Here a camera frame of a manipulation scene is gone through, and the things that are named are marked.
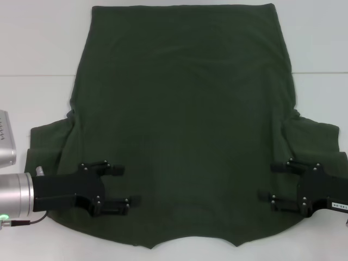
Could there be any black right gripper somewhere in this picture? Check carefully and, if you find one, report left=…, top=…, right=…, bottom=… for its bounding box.
left=258, top=158, right=348, bottom=219

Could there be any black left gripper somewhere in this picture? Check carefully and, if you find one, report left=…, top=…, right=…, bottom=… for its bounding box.
left=32, top=159, right=142, bottom=218

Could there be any dark green t-shirt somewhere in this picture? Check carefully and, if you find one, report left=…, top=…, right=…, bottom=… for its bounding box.
left=24, top=3, right=348, bottom=242

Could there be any dark red arm cable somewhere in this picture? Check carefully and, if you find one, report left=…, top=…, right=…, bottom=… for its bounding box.
left=10, top=210, right=49, bottom=227

